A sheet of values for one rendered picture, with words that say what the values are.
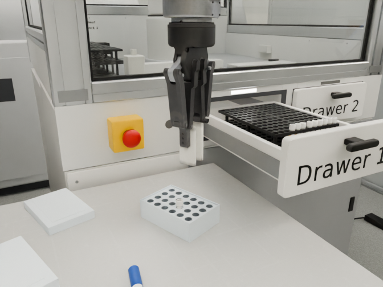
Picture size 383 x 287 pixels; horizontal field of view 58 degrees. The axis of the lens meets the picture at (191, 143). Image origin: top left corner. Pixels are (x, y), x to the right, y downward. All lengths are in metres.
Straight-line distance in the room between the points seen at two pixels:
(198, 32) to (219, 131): 0.33
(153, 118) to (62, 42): 0.25
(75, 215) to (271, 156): 0.38
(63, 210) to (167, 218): 0.20
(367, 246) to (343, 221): 0.67
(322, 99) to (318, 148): 0.47
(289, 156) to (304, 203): 0.64
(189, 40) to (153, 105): 0.31
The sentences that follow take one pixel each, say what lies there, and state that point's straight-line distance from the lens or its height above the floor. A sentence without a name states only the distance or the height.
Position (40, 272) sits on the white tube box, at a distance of 0.50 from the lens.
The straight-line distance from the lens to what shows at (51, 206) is 0.72.
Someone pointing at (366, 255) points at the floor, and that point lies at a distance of 2.02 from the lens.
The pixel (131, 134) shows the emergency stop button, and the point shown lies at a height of 0.89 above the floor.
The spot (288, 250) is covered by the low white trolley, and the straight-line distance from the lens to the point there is 0.61.
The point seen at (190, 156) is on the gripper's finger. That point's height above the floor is 0.89.
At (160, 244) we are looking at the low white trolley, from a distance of 0.60.
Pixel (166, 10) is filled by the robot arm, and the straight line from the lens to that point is 0.55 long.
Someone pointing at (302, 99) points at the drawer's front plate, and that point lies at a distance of 1.05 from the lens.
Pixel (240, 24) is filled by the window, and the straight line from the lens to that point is 0.92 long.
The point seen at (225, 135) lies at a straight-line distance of 0.78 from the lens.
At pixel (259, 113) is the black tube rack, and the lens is 0.86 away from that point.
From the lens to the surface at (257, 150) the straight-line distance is 0.69.
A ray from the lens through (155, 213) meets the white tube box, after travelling 0.64.
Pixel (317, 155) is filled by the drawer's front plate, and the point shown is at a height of 0.89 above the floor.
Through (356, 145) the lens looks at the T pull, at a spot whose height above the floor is 0.91.
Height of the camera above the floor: 1.11
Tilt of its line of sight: 20 degrees down
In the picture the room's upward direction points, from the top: straight up
